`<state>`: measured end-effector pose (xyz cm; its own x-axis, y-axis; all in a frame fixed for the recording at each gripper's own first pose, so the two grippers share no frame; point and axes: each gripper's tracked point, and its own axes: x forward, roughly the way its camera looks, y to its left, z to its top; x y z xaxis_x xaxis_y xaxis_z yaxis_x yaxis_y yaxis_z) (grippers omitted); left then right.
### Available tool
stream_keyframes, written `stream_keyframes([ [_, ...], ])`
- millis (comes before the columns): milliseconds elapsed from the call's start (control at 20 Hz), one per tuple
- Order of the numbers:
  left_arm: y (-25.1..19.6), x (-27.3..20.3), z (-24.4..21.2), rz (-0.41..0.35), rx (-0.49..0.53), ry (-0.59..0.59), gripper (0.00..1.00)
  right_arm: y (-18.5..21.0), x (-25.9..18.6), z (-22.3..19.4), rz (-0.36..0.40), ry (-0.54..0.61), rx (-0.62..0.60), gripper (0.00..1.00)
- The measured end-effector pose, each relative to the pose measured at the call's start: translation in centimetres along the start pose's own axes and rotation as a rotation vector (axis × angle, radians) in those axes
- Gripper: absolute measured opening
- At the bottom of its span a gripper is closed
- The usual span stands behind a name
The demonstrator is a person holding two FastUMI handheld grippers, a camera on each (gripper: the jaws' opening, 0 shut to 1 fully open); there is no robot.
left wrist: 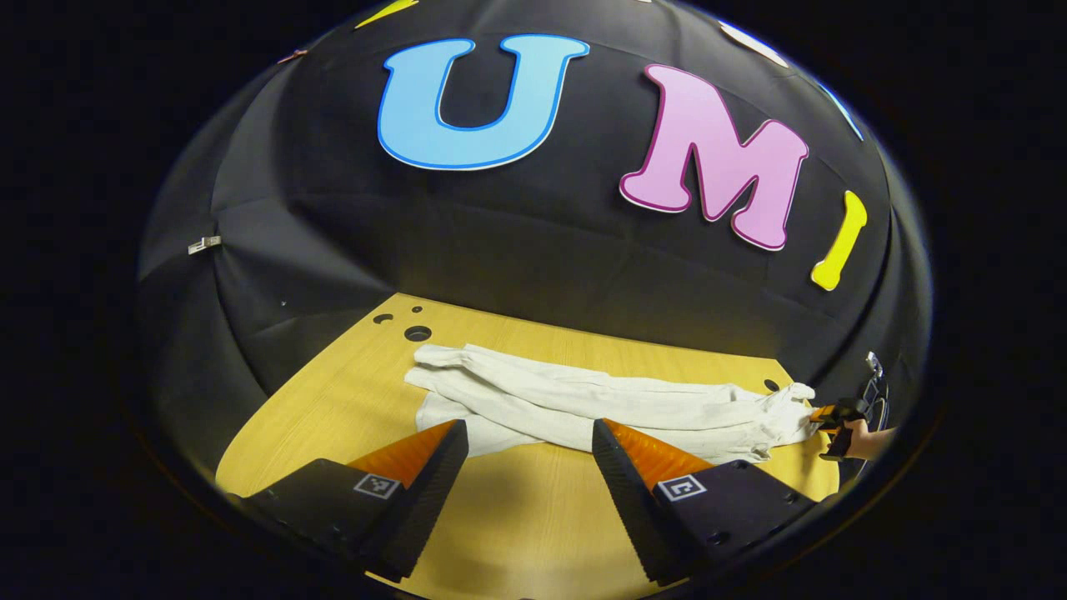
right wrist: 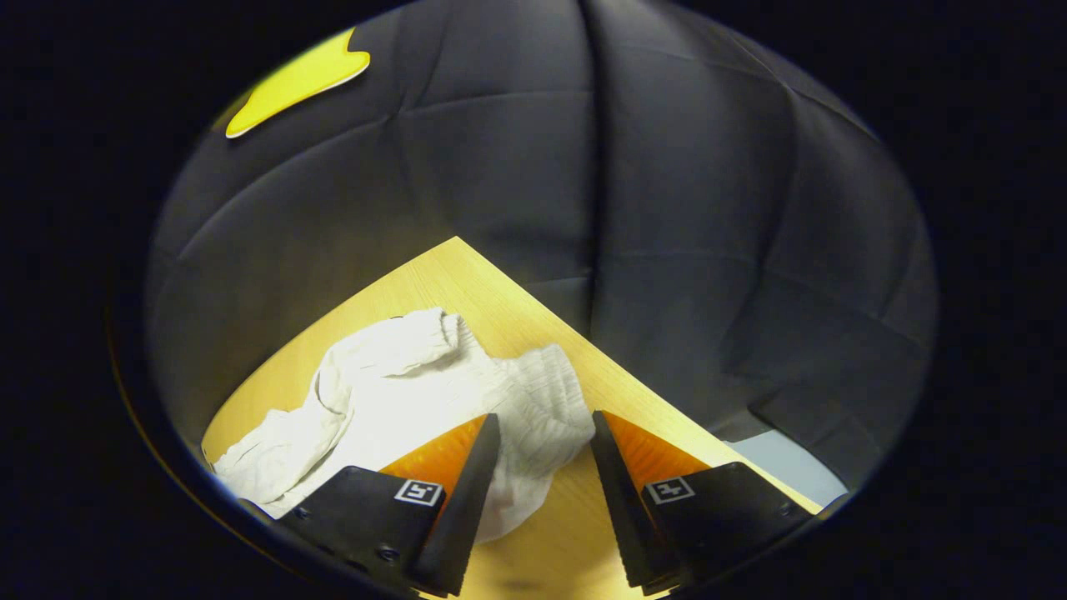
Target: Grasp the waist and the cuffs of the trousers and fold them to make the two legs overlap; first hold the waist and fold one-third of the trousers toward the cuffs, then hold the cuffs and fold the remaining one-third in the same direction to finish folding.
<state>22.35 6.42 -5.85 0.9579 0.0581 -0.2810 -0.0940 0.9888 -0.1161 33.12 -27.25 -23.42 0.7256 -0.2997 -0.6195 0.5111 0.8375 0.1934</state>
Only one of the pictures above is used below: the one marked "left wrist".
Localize white jeans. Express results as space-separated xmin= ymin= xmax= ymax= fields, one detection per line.
xmin=404 ymin=342 xmax=822 ymax=465

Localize black backdrop cloth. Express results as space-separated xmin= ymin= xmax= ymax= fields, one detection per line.
xmin=136 ymin=0 xmax=933 ymax=493

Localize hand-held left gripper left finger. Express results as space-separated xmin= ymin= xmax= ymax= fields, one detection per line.
xmin=227 ymin=418 xmax=470 ymax=584

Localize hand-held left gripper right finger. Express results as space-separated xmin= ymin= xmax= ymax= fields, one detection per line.
xmin=592 ymin=417 xmax=819 ymax=587

